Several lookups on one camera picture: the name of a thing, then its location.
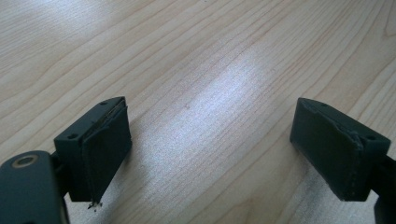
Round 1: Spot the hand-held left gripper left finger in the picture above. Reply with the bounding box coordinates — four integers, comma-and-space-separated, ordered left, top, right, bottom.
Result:
53, 95, 134, 209

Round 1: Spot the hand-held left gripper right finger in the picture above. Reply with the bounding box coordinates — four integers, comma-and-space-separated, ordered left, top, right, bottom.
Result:
289, 97, 392, 203

